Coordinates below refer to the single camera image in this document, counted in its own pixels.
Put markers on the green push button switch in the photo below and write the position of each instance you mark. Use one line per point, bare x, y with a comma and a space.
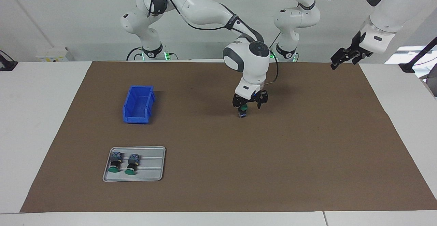
132, 163
243, 111
115, 160

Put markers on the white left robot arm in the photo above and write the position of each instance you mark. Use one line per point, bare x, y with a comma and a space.
392, 11

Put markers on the grey metal tray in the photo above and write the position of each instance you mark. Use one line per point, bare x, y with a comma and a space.
146, 174

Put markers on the black table clamp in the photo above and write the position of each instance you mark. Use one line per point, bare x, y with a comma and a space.
6, 65

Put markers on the black angled stand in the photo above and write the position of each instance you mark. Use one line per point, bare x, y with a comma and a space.
406, 67

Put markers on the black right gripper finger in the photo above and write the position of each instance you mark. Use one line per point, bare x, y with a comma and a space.
262, 98
237, 102

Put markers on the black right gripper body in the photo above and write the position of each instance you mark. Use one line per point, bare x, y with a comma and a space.
251, 99

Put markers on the grey chair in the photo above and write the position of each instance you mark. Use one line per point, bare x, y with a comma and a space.
433, 86

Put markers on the brown paper mat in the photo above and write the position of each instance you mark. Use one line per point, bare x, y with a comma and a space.
239, 157

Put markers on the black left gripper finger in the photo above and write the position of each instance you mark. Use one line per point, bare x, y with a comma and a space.
342, 54
362, 56

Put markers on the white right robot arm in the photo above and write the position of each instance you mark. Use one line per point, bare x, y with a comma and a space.
252, 69

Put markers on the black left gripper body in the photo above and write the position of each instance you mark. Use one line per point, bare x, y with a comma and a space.
356, 46

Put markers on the blue plastic bin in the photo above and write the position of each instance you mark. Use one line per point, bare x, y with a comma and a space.
136, 118

